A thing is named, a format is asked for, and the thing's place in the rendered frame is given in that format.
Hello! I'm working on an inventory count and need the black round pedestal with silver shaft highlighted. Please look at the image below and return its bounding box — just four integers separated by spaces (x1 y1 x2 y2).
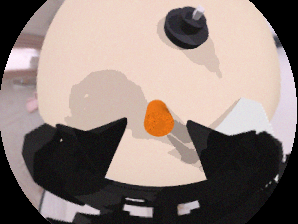
164 6 209 49

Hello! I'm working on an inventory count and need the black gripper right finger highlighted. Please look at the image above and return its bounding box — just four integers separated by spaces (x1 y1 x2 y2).
186 120 257 180

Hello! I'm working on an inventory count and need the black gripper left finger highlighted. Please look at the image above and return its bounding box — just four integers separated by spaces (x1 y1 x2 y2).
55 117 128 177

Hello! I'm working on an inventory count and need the orange knob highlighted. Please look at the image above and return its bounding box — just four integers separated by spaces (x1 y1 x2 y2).
144 100 174 137

